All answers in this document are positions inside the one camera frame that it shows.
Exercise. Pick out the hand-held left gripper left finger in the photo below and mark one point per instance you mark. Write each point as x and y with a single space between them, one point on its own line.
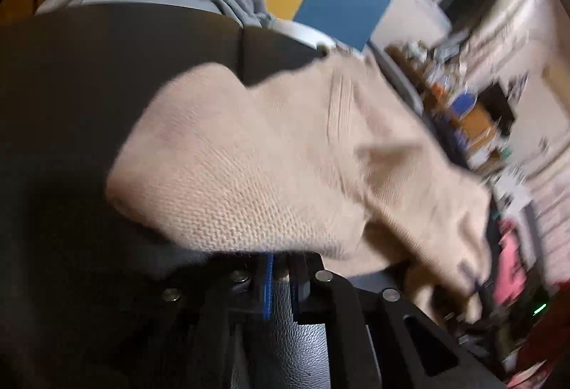
267 282

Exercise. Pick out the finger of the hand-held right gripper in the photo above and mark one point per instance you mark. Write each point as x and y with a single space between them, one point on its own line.
474 280

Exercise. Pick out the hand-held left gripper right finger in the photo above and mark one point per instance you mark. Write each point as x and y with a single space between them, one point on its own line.
307 282

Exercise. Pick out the beige knit sweater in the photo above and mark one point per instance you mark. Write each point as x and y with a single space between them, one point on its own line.
267 171

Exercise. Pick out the pink quilt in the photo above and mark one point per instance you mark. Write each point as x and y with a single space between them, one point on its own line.
510 264

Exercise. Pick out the cluttered wooden desk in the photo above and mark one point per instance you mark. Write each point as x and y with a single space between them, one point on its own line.
481 122

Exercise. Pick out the white deer print pillow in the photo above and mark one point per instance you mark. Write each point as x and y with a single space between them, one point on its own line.
298 30

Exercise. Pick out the dark grey bed mattress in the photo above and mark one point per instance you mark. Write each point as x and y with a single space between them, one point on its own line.
89 81

